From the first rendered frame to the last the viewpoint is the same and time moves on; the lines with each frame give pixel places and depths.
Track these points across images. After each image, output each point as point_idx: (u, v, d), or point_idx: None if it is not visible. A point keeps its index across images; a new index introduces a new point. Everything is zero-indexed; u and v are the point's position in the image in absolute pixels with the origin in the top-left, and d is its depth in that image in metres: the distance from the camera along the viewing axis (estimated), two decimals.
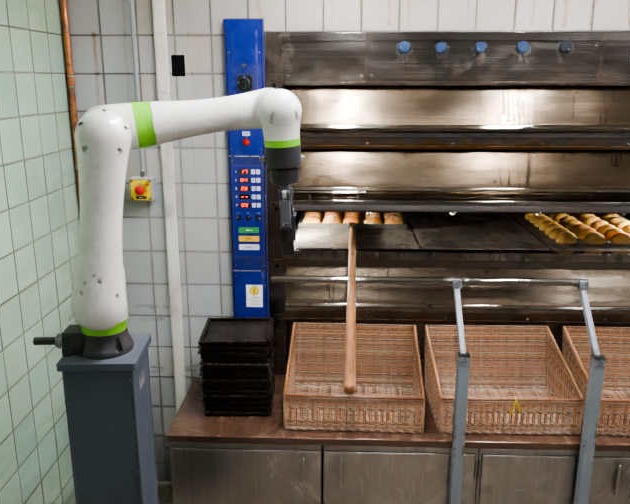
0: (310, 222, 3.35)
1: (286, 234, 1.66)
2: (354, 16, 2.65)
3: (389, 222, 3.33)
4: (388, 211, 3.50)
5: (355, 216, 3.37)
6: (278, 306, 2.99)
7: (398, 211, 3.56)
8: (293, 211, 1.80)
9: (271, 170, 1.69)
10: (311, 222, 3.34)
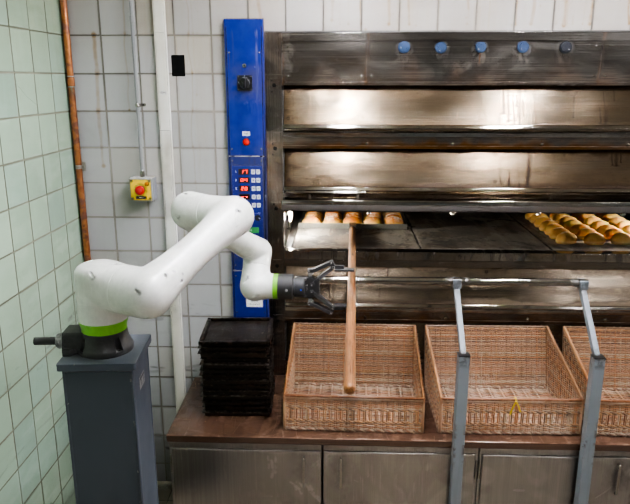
0: (310, 222, 3.35)
1: (337, 309, 2.40)
2: (354, 16, 2.65)
3: (389, 223, 3.33)
4: (388, 211, 3.50)
5: (355, 216, 3.37)
6: (278, 306, 2.99)
7: (398, 211, 3.56)
8: (331, 269, 2.35)
9: None
10: (311, 223, 3.34)
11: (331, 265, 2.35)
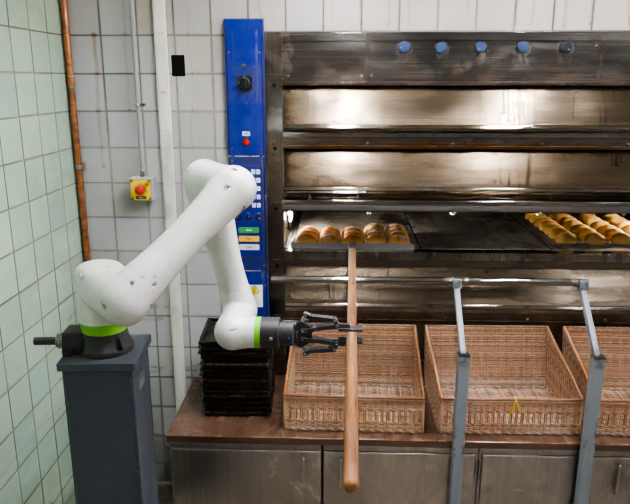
0: (304, 241, 2.96)
1: (341, 344, 1.93)
2: (354, 16, 2.65)
3: (394, 242, 2.94)
4: (392, 228, 3.11)
5: (355, 234, 2.97)
6: (278, 306, 2.99)
7: (403, 228, 3.17)
8: (333, 327, 1.91)
9: None
10: (305, 242, 2.95)
11: (334, 323, 1.91)
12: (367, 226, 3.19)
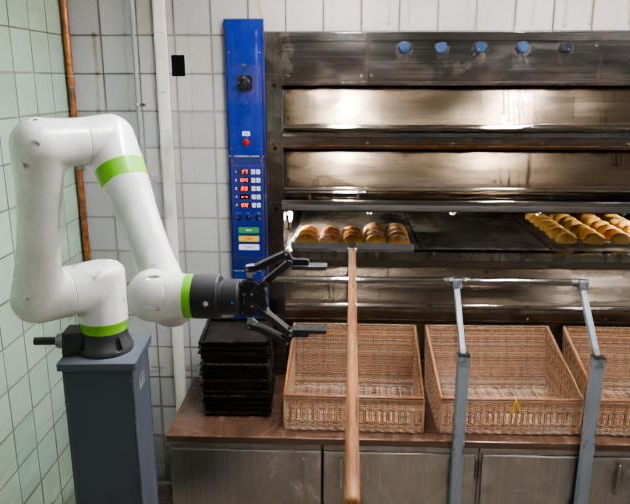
0: (304, 241, 2.96)
1: (298, 335, 1.37)
2: (354, 16, 2.65)
3: (394, 242, 2.94)
4: (392, 227, 3.11)
5: (355, 234, 2.97)
6: (278, 306, 2.99)
7: (403, 227, 3.17)
8: (286, 266, 1.32)
9: None
10: (305, 242, 2.95)
11: (286, 258, 1.32)
12: (367, 225, 3.18)
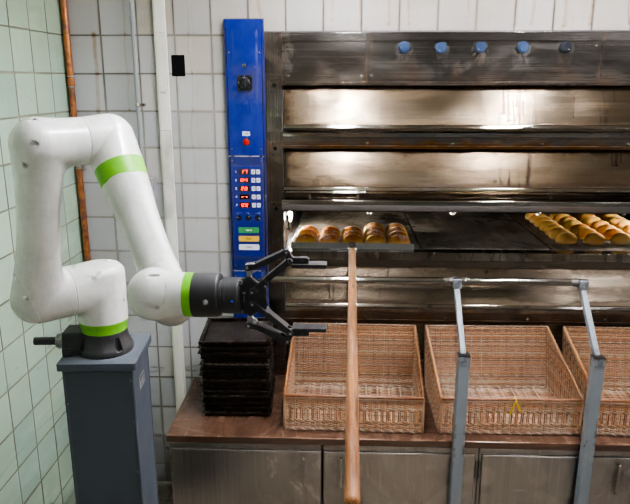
0: (304, 241, 2.96)
1: (298, 334, 1.37)
2: (354, 16, 2.65)
3: (394, 242, 2.94)
4: (392, 227, 3.11)
5: (355, 234, 2.97)
6: (278, 306, 2.99)
7: (403, 227, 3.17)
8: (286, 264, 1.32)
9: None
10: (305, 242, 2.95)
11: (286, 256, 1.32)
12: (367, 225, 3.18)
